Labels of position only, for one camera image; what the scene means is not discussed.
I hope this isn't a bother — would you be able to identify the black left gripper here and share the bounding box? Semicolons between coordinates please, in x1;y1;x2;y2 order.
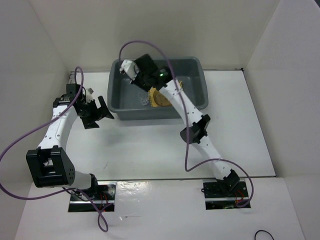
78;95;114;129

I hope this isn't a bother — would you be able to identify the clear plastic cup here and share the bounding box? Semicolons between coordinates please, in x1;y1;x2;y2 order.
137;91;150;106

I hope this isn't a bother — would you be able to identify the yellow woven bamboo mat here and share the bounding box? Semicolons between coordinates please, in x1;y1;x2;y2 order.
147;79;185;109

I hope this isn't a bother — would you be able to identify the clear glass plate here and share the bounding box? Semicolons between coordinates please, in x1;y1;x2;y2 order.
152;91;172;108

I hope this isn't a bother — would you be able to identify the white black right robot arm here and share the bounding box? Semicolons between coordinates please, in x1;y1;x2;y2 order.
119;54;240;197

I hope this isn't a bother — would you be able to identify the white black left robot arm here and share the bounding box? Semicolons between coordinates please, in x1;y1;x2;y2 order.
26;83;113;200

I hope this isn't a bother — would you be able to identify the grey plastic bin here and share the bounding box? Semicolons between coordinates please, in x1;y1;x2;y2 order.
107;57;209;121

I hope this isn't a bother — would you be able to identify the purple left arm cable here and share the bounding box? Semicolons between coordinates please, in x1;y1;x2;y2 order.
0;66;110;233

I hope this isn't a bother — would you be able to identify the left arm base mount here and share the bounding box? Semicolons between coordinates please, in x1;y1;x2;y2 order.
68;181;117;213

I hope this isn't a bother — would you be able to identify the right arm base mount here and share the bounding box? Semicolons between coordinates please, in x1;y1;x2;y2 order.
201;180;249;210

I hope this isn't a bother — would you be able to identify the black cable loop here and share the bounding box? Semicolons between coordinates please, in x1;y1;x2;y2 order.
254;229;275;240

